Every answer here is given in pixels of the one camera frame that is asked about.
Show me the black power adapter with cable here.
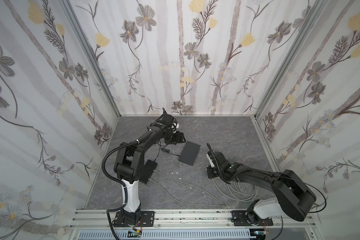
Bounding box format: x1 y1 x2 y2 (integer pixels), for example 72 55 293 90
160 145 180 157

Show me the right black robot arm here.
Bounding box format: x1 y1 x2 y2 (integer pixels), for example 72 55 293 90
207 150 317 225

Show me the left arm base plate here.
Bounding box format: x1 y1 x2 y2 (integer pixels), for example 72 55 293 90
112 211 155 227

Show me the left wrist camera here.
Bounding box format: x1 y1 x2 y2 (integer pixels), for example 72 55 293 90
170 119 180 133

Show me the black ribbed network switch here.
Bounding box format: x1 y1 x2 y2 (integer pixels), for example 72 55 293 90
139 160 158 185

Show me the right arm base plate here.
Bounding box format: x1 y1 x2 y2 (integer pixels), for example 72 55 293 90
231 211 274 227

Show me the aluminium mounting rail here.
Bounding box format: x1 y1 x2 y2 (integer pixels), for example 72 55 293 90
68 209 317 231

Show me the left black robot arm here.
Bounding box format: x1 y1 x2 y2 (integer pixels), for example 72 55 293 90
101 109 186 227

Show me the white slotted cable duct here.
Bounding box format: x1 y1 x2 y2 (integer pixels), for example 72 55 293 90
77 229 253 240

